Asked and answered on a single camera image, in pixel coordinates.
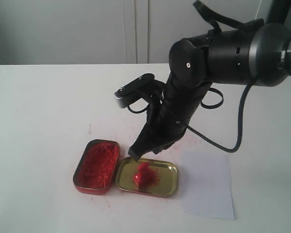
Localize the red stamp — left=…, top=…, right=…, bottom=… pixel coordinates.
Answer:
left=132, top=162, right=155, bottom=188

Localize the red ink tin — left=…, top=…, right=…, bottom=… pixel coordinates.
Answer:
left=73, top=139, right=120, bottom=195

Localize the white paper sheet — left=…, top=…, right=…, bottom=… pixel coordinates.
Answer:
left=179, top=151, right=235, bottom=220

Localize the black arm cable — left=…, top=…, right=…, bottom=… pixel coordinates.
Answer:
left=184, top=82, right=258, bottom=153

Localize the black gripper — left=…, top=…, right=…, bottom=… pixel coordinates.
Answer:
left=129, top=73, right=211, bottom=161

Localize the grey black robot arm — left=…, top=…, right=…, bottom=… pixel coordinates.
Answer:
left=128, top=0, right=291, bottom=160

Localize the gold tin lid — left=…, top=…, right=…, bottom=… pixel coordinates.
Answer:
left=115, top=157, right=178, bottom=198

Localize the white cabinet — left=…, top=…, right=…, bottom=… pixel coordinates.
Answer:
left=0, top=0, right=267, bottom=65

